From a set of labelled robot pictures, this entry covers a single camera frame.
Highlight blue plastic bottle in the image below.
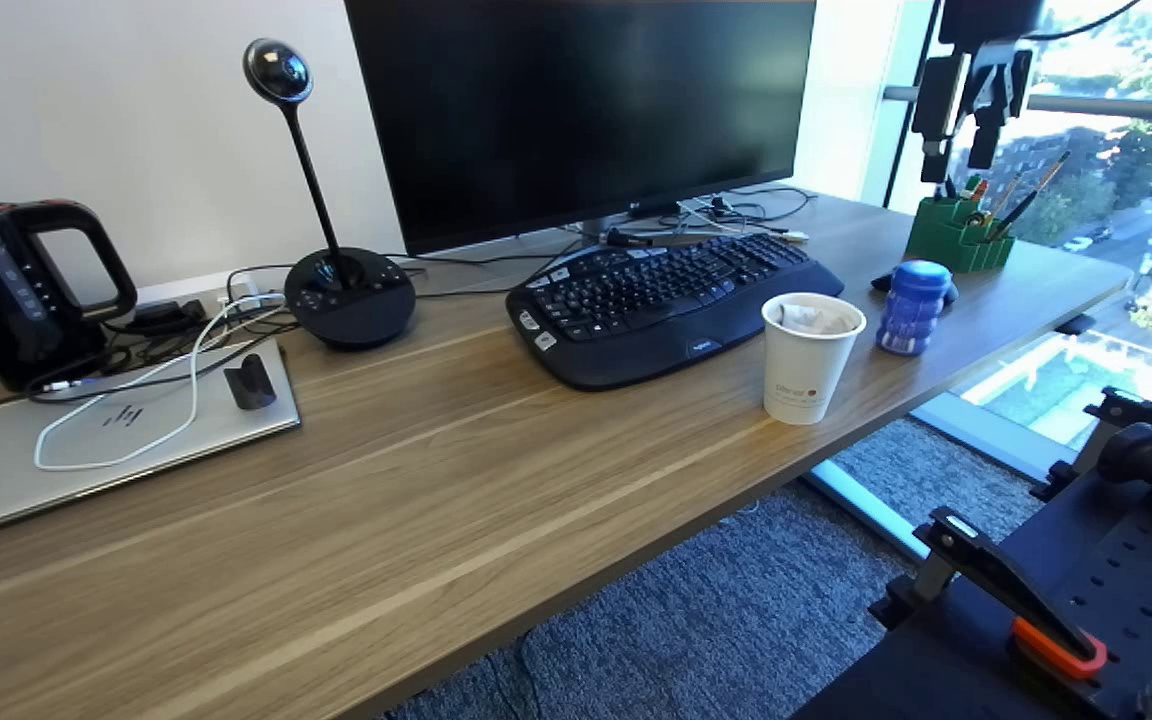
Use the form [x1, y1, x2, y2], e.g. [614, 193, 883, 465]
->
[875, 262, 954, 355]

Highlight black electric kettle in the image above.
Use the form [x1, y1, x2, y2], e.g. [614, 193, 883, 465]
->
[0, 202, 135, 393]

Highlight silver laptop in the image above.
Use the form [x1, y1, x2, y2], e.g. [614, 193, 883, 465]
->
[0, 341, 298, 525]

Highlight small black adapter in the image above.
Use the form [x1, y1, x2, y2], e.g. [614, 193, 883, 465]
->
[224, 351, 275, 412]

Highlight white charging cable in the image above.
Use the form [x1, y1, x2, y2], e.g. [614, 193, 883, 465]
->
[27, 294, 259, 475]

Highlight green pen holder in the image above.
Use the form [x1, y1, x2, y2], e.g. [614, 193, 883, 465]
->
[903, 180, 1015, 277]

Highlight black cables behind monitor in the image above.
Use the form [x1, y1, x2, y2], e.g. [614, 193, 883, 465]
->
[588, 180, 824, 251]

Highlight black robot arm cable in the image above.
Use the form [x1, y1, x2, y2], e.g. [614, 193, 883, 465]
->
[1027, 0, 1147, 47]

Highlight black perforated robot cart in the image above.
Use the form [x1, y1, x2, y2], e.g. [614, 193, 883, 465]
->
[791, 393, 1152, 720]

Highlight black conference webcam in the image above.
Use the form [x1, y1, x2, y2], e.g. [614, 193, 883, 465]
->
[242, 40, 414, 351]

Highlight orange black clamp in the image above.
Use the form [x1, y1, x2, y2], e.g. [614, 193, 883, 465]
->
[873, 507, 1108, 684]

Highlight black computer monitor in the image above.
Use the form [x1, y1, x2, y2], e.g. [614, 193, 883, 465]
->
[343, 0, 815, 251]

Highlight black computer keyboard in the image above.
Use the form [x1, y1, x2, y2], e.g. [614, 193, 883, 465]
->
[502, 232, 844, 390]

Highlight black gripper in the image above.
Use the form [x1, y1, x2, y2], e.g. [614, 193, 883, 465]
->
[912, 0, 1042, 185]

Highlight white paper cup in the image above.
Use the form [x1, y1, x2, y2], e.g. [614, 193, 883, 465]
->
[760, 294, 866, 424]

